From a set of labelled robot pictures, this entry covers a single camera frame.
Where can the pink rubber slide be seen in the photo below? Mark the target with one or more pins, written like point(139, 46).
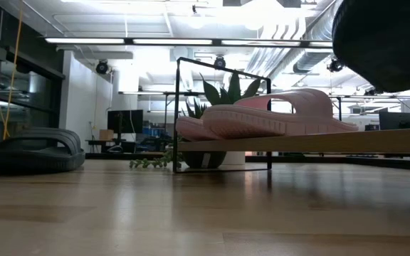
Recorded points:
point(190, 129)
point(262, 122)

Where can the black rubber slide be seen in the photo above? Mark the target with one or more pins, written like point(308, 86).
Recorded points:
point(30, 156)
point(386, 42)

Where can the succulent plants in dark pot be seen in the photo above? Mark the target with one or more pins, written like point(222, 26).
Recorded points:
point(205, 160)

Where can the snake plant in white pot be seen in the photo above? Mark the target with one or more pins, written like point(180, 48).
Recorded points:
point(234, 89)

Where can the black computer monitor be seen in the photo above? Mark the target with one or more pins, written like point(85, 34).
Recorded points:
point(125, 121)
point(400, 120)

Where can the overhead led light bar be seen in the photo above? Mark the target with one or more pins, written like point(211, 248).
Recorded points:
point(190, 41)

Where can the small cardboard box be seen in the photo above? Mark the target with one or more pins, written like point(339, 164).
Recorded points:
point(106, 134)

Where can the black hanging spotlight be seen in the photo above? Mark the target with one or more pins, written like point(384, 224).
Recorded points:
point(335, 65)
point(102, 67)

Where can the black overhead camera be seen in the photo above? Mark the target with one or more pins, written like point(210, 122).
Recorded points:
point(220, 63)

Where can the wooden shelf with black frame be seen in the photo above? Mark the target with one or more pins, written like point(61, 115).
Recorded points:
point(297, 142)

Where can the black metal table frame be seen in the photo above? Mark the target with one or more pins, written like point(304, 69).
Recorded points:
point(333, 160)

